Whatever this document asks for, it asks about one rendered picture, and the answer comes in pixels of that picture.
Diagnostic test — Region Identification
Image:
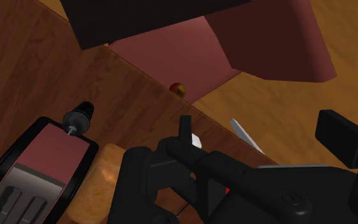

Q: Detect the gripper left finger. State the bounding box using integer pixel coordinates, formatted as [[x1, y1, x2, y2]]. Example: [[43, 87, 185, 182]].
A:
[[107, 115, 313, 224]]

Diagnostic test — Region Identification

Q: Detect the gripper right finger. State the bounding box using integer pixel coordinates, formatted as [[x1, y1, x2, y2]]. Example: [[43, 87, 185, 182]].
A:
[[315, 109, 358, 224]]

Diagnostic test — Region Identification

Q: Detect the white knife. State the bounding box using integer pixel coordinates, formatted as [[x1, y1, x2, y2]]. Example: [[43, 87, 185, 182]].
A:
[[230, 118, 265, 155]]

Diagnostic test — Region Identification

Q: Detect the small white block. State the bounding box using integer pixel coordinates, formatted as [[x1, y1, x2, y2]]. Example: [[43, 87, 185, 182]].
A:
[[191, 133, 203, 150]]

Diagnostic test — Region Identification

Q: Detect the red yellow apple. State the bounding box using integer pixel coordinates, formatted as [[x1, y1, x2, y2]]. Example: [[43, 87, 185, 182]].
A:
[[169, 81, 187, 99]]

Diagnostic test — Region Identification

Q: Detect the dark red robot stand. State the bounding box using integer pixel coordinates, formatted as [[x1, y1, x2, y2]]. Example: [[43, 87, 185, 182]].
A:
[[59, 0, 338, 105]]

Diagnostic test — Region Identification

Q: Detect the golden brown bread slice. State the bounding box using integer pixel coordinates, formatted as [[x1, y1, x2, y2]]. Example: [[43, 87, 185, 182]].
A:
[[57, 143, 127, 224]]

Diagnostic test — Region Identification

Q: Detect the dark red black toaster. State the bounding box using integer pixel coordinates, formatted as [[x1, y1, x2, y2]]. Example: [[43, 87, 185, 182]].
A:
[[0, 101, 100, 224]]

